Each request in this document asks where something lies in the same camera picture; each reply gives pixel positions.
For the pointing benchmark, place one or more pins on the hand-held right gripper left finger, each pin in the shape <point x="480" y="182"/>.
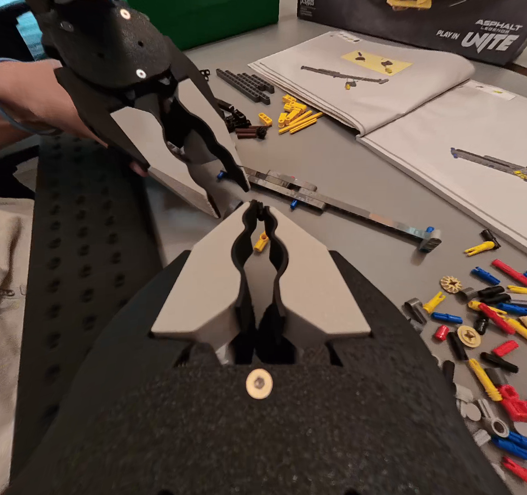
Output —
<point x="201" y="293"/>

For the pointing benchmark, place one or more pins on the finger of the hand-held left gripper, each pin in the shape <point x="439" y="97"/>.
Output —
<point x="206" y="111"/>
<point x="144" y="132"/>

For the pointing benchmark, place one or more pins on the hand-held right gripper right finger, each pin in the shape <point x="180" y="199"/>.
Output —
<point x="321" y="293"/>

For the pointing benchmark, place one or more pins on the long grey lego beam assembly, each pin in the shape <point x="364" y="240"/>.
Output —
<point x="350" y="210"/>

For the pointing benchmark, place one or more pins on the black lego pin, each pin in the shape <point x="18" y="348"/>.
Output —
<point x="259" y="210"/>

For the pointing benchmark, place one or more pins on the person's left forearm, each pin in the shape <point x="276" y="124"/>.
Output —
<point x="8" y="91"/>

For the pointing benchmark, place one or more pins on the cluster of small black lego pieces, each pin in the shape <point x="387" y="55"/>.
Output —
<point x="238" y="120"/>

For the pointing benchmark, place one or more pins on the small black lego beam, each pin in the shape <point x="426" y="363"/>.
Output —
<point x="205" y="74"/>

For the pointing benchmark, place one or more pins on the dark brown lego axle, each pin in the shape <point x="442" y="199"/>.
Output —
<point x="247" y="129"/>
<point x="247" y="135"/>

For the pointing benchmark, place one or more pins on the stack of long black lego beams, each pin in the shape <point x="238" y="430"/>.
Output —
<point x="247" y="85"/>

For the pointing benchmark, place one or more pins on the black lego gear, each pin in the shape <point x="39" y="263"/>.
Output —
<point x="262" y="133"/>

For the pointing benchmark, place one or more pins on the yellow lego connector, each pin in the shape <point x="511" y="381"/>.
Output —
<point x="260" y="241"/>

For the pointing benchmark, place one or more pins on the cluster of yellow lego pieces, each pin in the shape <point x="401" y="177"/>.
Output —
<point x="294" y="111"/>

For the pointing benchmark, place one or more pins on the pile of small colourful lego pieces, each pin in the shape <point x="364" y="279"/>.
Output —
<point x="486" y="309"/>

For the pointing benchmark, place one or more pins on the lego set box with yellow car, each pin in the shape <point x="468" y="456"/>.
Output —
<point x="350" y="29"/>

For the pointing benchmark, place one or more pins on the person's left hand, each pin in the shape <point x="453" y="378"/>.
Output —
<point x="45" y="95"/>

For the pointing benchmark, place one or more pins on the green plastic bin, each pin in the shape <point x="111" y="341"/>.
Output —
<point x="206" y="8"/>

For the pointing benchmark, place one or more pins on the blue wristband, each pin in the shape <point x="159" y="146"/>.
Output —
<point x="24" y="130"/>

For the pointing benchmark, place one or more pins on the open instruction booklet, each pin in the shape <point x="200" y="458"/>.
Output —
<point x="411" y="103"/>

